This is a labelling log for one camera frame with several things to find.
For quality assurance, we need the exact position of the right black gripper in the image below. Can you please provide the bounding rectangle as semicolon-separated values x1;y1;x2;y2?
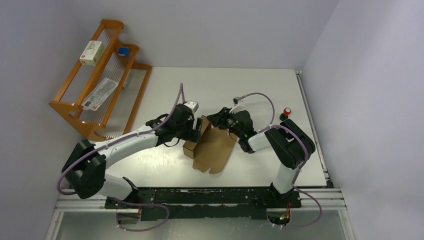
206;107;243;139

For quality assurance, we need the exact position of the brown cardboard box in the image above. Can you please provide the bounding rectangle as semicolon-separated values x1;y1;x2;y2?
182;115;238;175

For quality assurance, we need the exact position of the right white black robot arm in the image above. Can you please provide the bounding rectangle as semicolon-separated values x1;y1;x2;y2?
206;107;316;207

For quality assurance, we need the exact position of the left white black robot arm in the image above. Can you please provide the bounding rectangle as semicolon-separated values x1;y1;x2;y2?
62;101;202;208

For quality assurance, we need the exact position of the white green carton box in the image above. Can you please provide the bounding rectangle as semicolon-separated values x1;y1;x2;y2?
79;40;105;66

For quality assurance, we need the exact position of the orange wooden rack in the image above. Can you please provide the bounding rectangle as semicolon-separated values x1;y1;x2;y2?
49;19;152;142

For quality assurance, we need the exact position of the clear plastic bag package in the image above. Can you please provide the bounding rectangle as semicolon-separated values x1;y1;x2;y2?
82;77;119;111

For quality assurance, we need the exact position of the blue round object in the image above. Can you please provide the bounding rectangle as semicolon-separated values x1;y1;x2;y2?
118;46;130;57

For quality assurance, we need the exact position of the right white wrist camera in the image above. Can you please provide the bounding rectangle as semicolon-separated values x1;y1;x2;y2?
229;96;245;114

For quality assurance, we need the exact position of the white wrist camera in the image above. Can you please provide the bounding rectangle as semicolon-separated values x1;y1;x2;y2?
183;100;199;114
229;96;245;114

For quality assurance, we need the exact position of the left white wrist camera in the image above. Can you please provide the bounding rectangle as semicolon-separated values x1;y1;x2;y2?
183;100;199;114

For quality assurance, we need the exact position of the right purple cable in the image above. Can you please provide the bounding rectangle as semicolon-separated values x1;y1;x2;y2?
233;92;323;230

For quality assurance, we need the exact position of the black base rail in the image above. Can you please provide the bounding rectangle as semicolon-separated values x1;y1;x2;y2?
104;186;302;221

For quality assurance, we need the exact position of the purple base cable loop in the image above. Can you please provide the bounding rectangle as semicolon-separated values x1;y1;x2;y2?
115;198;170;232

